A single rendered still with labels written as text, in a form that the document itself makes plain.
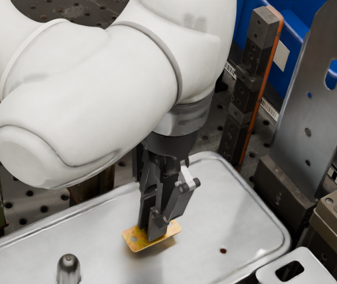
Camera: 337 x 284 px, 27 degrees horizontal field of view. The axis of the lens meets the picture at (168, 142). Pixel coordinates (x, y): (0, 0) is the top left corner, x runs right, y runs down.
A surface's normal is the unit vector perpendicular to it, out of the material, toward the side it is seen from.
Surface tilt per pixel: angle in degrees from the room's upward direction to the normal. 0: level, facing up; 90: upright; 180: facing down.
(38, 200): 0
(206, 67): 88
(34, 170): 92
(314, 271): 0
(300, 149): 90
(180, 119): 90
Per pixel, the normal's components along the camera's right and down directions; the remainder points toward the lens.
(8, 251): 0.11, -0.67
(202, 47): 0.57, 0.35
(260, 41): -0.83, 0.34
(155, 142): -0.43, 0.63
